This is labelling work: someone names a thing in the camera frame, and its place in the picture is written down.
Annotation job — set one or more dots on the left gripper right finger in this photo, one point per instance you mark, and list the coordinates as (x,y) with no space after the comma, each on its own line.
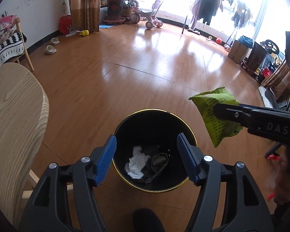
(229,198)

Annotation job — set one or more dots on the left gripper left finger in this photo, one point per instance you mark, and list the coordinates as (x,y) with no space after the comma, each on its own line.
(48,209)

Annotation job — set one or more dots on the white tissue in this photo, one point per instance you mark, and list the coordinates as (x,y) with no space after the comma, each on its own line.
(136,163)

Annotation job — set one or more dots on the black gold trash bin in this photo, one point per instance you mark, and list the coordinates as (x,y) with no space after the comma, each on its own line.
(155,131)

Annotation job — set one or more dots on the person's right hand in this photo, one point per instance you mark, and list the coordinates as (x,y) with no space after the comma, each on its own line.
(282,181)

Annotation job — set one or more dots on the cardboard box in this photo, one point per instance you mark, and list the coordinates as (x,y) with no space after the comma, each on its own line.
(238,52)

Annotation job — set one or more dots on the clothes drying rack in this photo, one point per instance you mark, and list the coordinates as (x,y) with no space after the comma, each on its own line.
(224,19)

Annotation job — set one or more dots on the beige slipper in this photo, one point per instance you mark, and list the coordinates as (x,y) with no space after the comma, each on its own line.
(54,41)
(49,50)

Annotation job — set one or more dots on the black white striped blanket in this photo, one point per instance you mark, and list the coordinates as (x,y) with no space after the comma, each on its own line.
(12,47)

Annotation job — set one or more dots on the yellow toy on floor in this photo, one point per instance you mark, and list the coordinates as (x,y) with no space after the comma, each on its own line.
(84,33)

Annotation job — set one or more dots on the pink kids tricycle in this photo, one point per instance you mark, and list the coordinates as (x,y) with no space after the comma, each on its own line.
(150,15)

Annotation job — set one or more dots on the pink cartoon pillow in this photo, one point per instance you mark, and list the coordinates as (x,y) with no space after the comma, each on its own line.
(6,27)

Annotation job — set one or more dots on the red bag on floor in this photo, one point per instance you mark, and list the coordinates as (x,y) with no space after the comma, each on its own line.
(65,23)

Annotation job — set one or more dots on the orange brown curtain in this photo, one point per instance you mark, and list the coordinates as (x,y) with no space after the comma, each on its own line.
(85,14)

